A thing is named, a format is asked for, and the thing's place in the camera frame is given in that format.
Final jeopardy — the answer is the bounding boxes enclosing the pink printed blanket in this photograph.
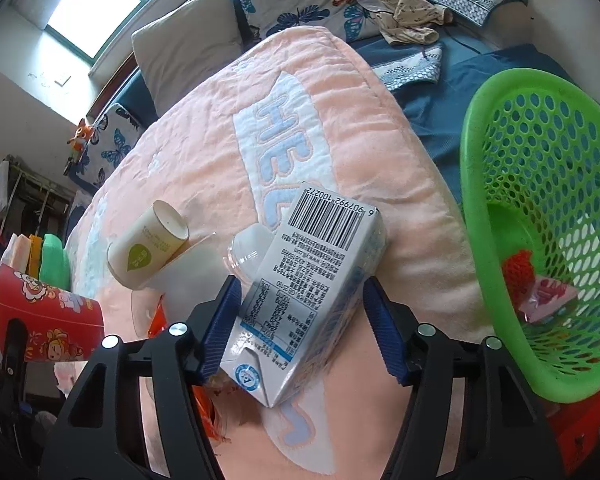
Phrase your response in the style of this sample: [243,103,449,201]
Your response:
[55,27,496,480]

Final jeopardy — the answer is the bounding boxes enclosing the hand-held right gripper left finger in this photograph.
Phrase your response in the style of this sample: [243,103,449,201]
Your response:
[39,275,243,480]

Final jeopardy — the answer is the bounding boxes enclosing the blue bed cushion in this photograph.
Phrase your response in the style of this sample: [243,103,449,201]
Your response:
[102,67,161,126]

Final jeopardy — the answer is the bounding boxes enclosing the orange snack wrapper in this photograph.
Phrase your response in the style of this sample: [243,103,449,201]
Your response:
[147,302,233,443]

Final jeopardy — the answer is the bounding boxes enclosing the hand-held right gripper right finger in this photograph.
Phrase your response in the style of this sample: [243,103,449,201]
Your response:
[362,276,566,480]

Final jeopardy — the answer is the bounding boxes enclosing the wooden bed headboard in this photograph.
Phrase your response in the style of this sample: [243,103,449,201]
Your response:
[87,52,142,121]

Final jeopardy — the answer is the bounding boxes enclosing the red plastic stool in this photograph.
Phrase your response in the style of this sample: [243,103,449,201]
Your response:
[547,375,600,480]

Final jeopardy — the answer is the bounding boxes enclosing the red foam net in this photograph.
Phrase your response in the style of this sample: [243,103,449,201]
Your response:
[502,252,538,306]

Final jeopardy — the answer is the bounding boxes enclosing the green plastic mesh basket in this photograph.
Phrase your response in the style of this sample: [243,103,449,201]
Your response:
[460,67,600,406]

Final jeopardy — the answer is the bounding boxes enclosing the blue bed sheet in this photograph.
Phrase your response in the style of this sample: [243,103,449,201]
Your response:
[352,25,600,206]

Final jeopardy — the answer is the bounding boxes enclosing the pink sponge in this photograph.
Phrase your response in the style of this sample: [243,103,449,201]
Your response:
[2,232,31,272]

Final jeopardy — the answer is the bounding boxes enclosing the clear plastic cup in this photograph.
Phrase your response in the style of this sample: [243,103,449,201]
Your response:
[222,223,276,281]

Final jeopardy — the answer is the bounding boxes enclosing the red printed paper cup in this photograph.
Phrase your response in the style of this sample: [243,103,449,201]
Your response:
[0,251,105,366]

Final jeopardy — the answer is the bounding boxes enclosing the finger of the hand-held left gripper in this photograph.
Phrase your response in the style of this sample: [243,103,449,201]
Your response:
[0,319,29,406]

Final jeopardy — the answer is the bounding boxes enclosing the orange fox plush toy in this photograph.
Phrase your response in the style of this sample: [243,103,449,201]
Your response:
[66,117,93,163]

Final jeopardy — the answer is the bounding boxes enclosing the cream paper cup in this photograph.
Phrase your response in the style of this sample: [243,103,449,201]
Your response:
[106,200,190,288]

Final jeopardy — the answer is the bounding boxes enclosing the floral beige clothes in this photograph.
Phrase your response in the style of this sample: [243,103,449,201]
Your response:
[352,0,448,46]

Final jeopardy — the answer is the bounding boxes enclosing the pink snack wrapper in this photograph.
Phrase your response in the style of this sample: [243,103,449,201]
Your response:
[517,277,578,323]

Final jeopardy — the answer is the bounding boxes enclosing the window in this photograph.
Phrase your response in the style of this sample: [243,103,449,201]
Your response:
[10,0,216,61]

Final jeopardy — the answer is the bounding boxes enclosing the cluttered clothes rack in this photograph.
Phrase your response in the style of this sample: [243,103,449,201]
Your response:
[0,150,76,246]

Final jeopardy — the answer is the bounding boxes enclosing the grey pillow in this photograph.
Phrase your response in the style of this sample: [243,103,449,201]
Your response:
[131,0,243,116]

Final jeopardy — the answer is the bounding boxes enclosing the white and blue milk carton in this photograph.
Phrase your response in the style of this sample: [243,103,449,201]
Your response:
[219,181,387,408]

